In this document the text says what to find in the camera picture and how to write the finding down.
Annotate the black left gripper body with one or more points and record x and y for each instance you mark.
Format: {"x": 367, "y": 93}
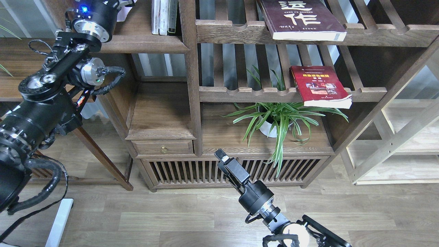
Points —
{"x": 98, "y": 17}

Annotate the white base post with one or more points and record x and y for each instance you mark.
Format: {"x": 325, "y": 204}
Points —
{"x": 57, "y": 229}

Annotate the dark wooden bookshelf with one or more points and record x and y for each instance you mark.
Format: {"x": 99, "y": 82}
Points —
{"x": 177, "y": 87}

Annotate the right slatted cabinet door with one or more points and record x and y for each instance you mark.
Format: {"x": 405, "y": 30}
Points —
{"x": 294, "y": 170}

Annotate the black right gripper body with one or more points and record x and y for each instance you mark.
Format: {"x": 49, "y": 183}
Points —
{"x": 255, "y": 197}

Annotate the white plant pot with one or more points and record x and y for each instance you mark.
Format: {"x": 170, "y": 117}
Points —
{"x": 266, "y": 127}

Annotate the white upright book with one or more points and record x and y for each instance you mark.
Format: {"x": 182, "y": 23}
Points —
{"x": 156, "y": 9}
{"x": 164, "y": 17}

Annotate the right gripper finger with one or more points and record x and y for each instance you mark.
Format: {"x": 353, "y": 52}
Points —
{"x": 222, "y": 156}

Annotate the green spider plant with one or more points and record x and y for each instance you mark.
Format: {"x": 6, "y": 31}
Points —
{"x": 288, "y": 117}

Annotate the white upright book middle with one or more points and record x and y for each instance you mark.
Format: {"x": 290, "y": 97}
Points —
{"x": 164, "y": 17}

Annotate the light wooden shelf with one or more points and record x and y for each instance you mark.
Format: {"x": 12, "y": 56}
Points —
{"x": 401, "y": 145}

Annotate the left slatted cabinet door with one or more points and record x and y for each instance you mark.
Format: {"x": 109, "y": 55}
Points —
{"x": 200, "y": 173}

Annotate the slatted cabinet door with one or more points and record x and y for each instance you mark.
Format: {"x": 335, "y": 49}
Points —
{"x": 200, "y": 173}
{"x": 294, "y": 170}

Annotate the white upright book left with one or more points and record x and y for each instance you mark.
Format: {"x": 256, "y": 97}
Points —
{"x": 156, "y": 9}

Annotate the dark upright book right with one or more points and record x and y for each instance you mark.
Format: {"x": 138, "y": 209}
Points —
{"x": 174, "y": 23}

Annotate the maroon book with white characters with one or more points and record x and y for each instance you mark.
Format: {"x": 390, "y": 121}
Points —
{"x": 303, "y": 20}

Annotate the white paperback book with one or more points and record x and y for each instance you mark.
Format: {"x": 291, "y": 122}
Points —
{"x": 124, "y": 8}

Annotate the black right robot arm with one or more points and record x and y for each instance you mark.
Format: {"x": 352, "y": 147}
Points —
{"x": 289, "y": 234}

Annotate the dark slatted wooden rack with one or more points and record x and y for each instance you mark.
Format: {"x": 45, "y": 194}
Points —
{"x": 51, "y": 171}

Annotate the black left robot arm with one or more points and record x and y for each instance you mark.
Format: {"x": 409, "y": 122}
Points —
{"x": 54, "y": 96}

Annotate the red cover book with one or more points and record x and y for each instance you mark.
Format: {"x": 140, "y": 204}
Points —
{"x": 319, "y": 86}

